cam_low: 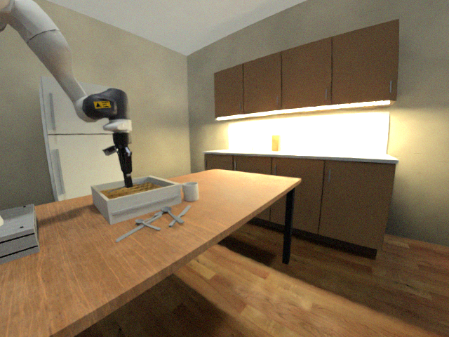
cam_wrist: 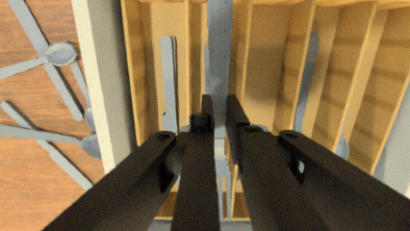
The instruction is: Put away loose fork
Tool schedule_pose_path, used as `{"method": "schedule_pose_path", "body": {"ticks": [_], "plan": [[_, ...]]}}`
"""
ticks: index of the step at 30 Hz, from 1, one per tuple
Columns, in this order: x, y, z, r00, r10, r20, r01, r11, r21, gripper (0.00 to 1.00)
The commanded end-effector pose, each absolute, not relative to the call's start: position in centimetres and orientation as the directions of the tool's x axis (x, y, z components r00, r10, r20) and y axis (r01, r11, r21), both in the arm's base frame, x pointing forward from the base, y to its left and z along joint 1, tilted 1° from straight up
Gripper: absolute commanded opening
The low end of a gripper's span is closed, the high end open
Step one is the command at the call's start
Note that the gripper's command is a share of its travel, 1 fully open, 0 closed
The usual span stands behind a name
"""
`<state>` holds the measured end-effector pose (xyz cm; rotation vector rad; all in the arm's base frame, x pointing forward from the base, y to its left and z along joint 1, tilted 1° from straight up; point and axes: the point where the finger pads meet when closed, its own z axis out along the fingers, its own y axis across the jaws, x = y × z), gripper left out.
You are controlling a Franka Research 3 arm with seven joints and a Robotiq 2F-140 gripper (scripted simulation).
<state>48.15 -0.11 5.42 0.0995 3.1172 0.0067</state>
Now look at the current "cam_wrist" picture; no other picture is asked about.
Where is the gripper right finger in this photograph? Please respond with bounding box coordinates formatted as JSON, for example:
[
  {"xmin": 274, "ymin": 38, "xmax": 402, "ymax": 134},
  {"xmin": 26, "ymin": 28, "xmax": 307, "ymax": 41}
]
[{"xmin": 225, "ymin": 94, "xmax": 410, "ymax": 231}]

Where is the wooden cutlery tray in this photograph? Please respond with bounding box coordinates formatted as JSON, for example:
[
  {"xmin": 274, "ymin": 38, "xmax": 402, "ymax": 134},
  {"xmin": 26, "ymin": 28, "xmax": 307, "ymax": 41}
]
[{"xmin": 120, "ymin": 0, "xmax": 410, "ymax": 176}]

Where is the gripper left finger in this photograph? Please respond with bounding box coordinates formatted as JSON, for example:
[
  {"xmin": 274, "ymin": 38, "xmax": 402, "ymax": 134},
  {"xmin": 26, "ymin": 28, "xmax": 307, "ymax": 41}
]
[{"xmin": 40, "ymin": 94, "xmax": 220, "ymax": 231}]

